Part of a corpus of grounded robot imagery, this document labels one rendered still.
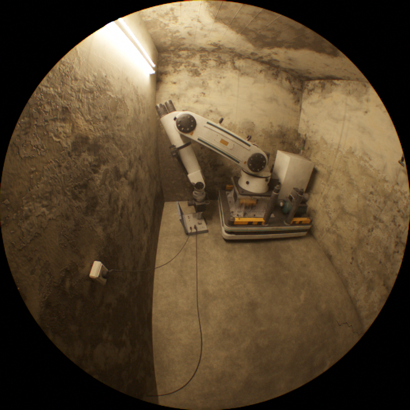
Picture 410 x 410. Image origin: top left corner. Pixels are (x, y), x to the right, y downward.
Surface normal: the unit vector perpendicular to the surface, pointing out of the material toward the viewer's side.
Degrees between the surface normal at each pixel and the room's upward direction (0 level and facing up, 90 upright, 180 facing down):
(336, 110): 90
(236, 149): 90
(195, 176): 90
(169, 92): 90
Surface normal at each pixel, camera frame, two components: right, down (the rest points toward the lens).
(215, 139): 0.04, 0.58
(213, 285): 0.04, -0.81
